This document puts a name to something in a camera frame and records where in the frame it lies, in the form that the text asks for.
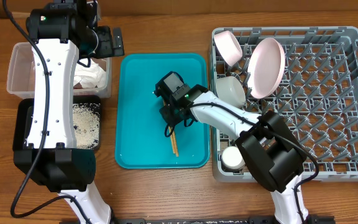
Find wooden chopstick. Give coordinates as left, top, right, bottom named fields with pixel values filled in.
left=168, top=127, right=177, bottom=155
left=171, top=132, right=179, bottom=157

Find white napkin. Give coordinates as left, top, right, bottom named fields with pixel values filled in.
left=73, top=59, right=108, bottom=89

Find grey shallow bowl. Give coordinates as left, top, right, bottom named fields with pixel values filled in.
left=216, top=77, right=246, bottom=108

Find white cup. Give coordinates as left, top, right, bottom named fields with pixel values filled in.
left=221, top=146, right=246, bottom=171

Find white round plate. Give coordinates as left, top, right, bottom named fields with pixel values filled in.
left=247, top=37, right=285, bottom=99

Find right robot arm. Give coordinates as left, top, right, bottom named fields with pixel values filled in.
left=154, top=72, right=308, bottom=223

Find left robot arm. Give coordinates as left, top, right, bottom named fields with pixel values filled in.
left=14, top=1, right=124, bottom=223

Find teal serving tray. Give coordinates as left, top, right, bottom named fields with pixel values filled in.
left=115, top=53, right=210, bottom=169

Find spilled rice grains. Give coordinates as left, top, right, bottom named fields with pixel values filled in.
left=73, top=103, right=101, bottom=150

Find clear plastic bin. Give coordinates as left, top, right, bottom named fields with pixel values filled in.
left=6, top=42, right=112, bottom=99

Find black tray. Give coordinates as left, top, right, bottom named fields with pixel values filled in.
left=12, top=95, right=102, bottom=151

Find grey dish rack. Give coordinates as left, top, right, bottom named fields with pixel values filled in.
left=209, top=26, right=358, bottom=182

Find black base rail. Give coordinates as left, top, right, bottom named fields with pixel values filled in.
left=112, top=215, right=336, bottom=224

